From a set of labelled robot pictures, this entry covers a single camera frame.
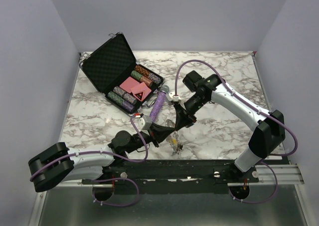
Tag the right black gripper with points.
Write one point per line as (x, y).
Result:
(182, 119)

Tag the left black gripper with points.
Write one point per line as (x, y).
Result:
(159, 132)

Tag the round metal keyring disc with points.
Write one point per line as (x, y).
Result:
(173, 139)

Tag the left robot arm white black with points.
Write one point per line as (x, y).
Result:
(59, 163)

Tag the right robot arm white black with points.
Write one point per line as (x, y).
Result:
(268, 132)

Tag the purple glitter microphone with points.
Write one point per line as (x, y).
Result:
(159, 102)

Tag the pink card box triangle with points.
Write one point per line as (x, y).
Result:
(141, 91)

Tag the pink card deck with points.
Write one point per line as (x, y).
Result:
(129, 83)

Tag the black poker chip case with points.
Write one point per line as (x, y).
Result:
(110, 65)

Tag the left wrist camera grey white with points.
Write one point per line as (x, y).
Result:
(144, 122)

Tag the black mounting base rail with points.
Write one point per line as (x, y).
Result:
(169, 177)

